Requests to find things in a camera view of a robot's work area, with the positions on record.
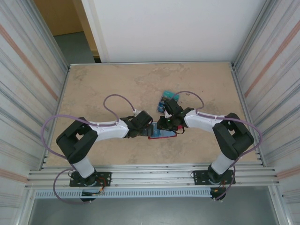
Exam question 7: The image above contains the aluminium rail frame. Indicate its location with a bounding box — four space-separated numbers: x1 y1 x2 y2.
24 164 281 189

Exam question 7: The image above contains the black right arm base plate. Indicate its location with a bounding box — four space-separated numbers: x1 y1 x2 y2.
192 170 236 186

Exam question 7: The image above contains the brown wooden door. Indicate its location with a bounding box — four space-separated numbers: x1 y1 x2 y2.
34 0 100 58

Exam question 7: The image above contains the translucent enclosure side panel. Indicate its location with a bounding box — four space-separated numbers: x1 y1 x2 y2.
234 0 300 225
0 0 70 225

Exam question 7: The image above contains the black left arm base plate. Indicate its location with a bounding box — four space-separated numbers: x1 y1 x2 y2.
69 172 112 188

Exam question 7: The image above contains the grey slotted cable duct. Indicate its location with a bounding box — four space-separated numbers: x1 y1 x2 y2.
34 188 213 199

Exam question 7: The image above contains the white door frame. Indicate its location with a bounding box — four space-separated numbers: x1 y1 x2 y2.
81 0 111 64

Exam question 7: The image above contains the teal card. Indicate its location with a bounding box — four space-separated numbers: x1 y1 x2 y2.
162 90 181 102

